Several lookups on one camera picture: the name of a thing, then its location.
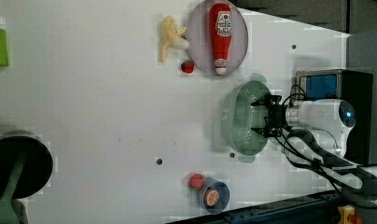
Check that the blue bowl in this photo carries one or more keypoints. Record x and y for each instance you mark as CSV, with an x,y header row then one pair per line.
x,y
224,196

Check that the grey round plate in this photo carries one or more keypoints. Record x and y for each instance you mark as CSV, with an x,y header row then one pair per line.
x,y
198,35

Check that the green plastic strainer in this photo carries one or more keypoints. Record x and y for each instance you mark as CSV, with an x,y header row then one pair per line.
x,y
239,118

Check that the red ketchup bottle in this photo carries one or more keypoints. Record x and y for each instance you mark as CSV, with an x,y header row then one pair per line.
x,y
220,26

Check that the black toaster oven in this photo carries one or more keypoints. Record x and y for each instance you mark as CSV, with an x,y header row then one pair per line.
x,y
353,87

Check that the small red strawberry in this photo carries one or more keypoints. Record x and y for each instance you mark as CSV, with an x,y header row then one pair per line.
x,y
187,67

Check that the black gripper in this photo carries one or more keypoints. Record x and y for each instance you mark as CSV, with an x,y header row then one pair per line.
x,y
275,121

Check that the orange slice toy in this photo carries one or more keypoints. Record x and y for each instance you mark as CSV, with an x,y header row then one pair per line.
x,y
211,197

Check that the green spatula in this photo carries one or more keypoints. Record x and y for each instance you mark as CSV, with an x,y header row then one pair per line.
x,y
7,213

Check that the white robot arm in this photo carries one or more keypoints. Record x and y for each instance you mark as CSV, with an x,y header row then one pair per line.
x,y
314,136

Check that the peeled toy banana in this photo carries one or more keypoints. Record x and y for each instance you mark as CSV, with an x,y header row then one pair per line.
x,y
172,37

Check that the red toy fruit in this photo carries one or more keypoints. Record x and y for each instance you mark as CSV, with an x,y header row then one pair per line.
x,y
196,182

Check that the yellow red toy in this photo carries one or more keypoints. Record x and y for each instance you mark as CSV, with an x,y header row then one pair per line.
x,y
348,215

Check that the black pot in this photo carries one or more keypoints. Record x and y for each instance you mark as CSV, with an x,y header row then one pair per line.
x,y
34,159

